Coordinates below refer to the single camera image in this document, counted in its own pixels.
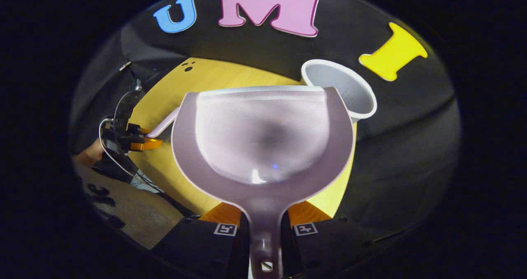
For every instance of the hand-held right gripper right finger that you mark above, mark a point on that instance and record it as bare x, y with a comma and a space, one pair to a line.
325, 246

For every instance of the person's white shoe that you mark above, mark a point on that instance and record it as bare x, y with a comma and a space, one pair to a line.
144, 180

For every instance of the lilac small broom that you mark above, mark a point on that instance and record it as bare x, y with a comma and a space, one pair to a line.
164, 124

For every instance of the lilac plastic dustpan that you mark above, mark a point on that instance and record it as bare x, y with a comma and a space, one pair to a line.
263, 147

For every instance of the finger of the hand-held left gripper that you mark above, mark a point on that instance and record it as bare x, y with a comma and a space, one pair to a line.
148, 144
145, 130

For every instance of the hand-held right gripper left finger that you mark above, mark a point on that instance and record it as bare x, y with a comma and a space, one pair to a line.
206, 246

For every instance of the person's dark trousers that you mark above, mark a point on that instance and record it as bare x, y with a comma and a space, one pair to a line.
113, 170

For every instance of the white ribbed garbage bin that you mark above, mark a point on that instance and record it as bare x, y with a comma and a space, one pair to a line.
354, 94

